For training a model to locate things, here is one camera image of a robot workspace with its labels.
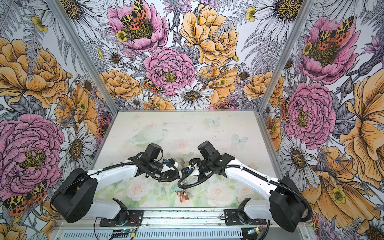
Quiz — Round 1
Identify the metal key organizer plate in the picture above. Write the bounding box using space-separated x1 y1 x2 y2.
180 159 187 191

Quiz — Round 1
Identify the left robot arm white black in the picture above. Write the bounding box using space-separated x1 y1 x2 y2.
51 144 180 226

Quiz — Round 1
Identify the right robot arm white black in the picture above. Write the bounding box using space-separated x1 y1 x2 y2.
178 141 314 233

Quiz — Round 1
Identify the red key tag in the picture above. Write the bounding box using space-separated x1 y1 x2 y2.
176 190 189 203

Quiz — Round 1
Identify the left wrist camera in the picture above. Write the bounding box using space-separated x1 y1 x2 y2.
161 162 179 174

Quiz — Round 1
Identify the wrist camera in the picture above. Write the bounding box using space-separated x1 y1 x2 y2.
161 162 179 174
180 166 200 177

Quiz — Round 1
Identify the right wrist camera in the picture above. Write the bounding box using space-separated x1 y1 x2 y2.
180 166 200 177

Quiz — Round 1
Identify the aluminium front rail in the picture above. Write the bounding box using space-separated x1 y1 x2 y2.
55 206 310 230

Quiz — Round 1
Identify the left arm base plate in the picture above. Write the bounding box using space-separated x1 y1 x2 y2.
99 210 144 227

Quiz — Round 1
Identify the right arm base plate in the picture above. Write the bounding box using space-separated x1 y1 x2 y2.
223 209 267 226

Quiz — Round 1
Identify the white vented cable duct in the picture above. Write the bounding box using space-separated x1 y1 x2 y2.
56 228 243 240

